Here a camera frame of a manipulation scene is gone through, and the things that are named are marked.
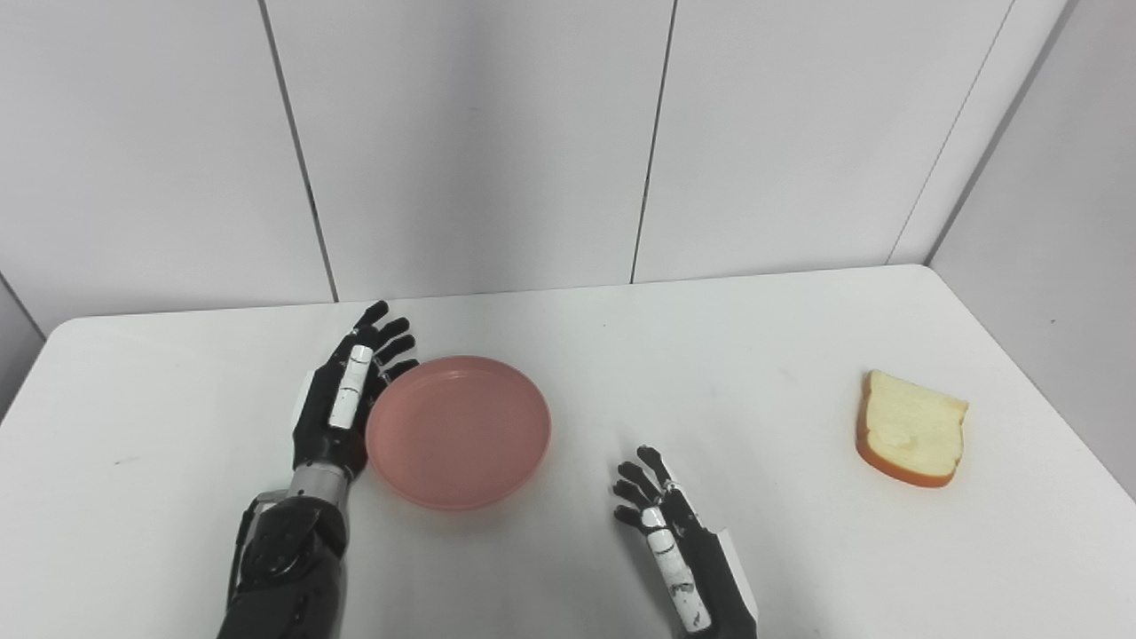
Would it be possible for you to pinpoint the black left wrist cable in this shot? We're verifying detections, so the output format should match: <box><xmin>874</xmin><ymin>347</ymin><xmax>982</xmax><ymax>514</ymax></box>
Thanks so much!
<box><xmin>225</xmin><ymin>493</ymin><xmax>267</xmax><ymax>613</ymax></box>

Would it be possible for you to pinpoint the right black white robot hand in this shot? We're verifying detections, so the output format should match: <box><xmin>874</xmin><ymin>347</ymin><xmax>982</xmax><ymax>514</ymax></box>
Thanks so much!
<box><xmin>611</xmin><ymin>445</ymin><xmax>761</xmax><ymax>639</ymax></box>

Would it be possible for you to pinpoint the pink round plate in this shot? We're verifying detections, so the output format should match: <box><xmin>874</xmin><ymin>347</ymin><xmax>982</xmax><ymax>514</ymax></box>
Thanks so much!
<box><xmin>365</xmin><ymin>355</ymin><xmax>552</xmax><ymax>512</ymax></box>

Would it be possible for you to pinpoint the slice of bread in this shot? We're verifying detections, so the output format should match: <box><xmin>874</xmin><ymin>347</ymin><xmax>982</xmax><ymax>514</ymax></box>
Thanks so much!
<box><xmin>856</xmin><ymin>369</ymin><xmax>970</xmax><ymax>489</ymax></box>

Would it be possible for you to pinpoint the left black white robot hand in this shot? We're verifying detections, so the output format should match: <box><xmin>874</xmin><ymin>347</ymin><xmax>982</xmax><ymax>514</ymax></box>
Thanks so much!
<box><xmin>291</xmin><ymin>300</ymin><xmax>420</xmax><ymax>481</ymax></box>

